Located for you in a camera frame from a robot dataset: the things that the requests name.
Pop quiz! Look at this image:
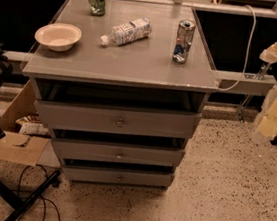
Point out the white bowl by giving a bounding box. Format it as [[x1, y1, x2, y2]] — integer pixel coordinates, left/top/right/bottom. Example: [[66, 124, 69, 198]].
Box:
[[35, 23, 82, 52]]

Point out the grey drawer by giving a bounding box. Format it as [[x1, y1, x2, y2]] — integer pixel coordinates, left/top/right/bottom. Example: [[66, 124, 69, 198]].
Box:
[[63, 167, 174, 188], [35, 100, 201, 139], [51, 138, 185, 167]]

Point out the grey metal rail beam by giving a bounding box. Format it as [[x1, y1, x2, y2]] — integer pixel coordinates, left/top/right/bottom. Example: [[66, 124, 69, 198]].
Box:
[[217, 70, 277, 96]]

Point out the flat cardboard piece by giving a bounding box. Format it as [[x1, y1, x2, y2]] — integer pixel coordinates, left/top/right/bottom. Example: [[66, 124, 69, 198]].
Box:
[[0, 132, 48, 166]]

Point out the grey top drawer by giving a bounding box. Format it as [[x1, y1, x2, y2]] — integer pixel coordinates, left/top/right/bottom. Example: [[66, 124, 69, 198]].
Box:
[[35, 100, 201, 139]]

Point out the grey bottom drawer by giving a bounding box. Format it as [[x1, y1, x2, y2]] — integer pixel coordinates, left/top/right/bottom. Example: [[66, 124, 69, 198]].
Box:
[[63, 167, 174, 188]]

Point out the grey drawer cabinet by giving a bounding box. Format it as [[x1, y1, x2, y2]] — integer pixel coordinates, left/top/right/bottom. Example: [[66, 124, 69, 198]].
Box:
[[9, 0, 228, 199]]

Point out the silver blue energy can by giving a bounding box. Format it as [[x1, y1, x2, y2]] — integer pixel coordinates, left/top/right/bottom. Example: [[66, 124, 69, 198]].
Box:
[[172, 19, 196, 64]]

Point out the white cable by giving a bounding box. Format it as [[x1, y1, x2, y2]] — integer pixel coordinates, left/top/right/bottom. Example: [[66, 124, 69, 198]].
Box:
[[216, 2, 259, 96]]

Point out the crumpled snack bag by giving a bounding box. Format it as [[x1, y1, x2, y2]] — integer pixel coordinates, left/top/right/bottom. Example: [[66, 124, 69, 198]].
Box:
[[15, 114, 49, 136]]

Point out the leaning cardboard board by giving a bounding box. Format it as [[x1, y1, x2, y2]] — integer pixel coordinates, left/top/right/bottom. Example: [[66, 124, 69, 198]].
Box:
[[0, 81, 37, 133]]

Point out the grey middle drawer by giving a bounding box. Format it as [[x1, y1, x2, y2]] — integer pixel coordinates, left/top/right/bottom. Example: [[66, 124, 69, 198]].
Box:
[[51, 138, 185, 167]]

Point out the clear plastic water bottle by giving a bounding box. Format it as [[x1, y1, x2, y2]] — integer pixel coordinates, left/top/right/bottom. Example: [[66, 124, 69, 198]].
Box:
[[99, 17, 152, 47]]

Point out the black floor cable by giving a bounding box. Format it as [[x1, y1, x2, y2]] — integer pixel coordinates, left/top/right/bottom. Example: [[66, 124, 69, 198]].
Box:
[[12, 162, 71, 221]]

